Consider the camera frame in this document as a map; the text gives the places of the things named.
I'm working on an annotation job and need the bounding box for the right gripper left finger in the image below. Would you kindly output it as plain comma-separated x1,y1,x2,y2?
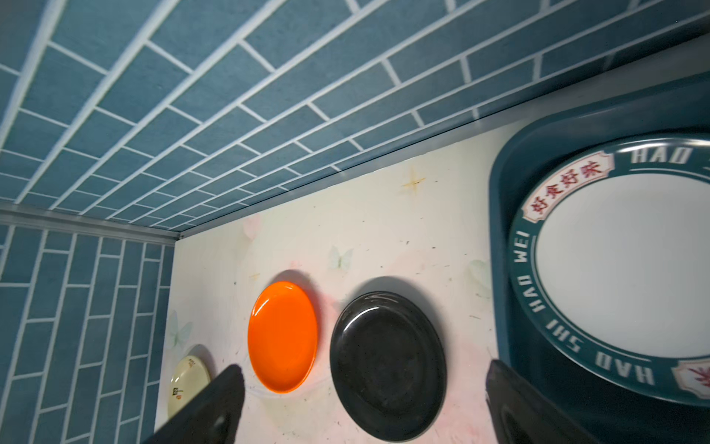
144,364,246,444

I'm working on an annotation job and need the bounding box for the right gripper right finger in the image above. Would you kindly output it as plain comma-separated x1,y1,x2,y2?
486,360,597,444

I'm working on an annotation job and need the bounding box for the orange plate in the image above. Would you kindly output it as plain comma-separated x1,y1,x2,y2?
247,281,319,394

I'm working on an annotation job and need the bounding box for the black plate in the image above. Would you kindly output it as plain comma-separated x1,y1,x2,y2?
329,292,447,442

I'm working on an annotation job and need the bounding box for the white plate green rim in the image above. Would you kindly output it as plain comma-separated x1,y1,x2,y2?
506,134,709,407

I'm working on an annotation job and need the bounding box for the teal plastic bin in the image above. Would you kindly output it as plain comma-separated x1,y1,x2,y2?
489,73,709,443

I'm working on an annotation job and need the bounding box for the cream yellow plate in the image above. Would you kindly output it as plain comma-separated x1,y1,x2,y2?
168,355,212,418

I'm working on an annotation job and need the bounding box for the left aluminium corner post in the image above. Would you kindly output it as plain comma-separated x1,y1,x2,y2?
1,202,180,246

